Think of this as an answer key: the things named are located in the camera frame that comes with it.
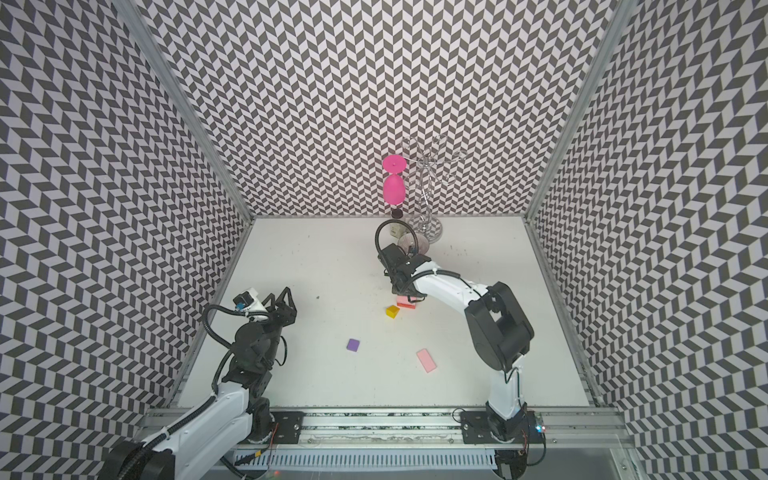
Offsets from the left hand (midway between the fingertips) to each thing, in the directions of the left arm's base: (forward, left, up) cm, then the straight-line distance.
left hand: (284, 291), depth 82 cm
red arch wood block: (+3, -34, -15) cm, 37 cm away
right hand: (+4, -36, -9) cm, 37 cm away
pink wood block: (-14, -40, -15) cm, 45 cm away
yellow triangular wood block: (0, -29, -14) cm, 32 cm away
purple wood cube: (-10, -18, -14) cm, 25 cm away
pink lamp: (+35, -31, +8) cm, 47 cm away
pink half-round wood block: (+5, -34, -14) cm, 37 cm away
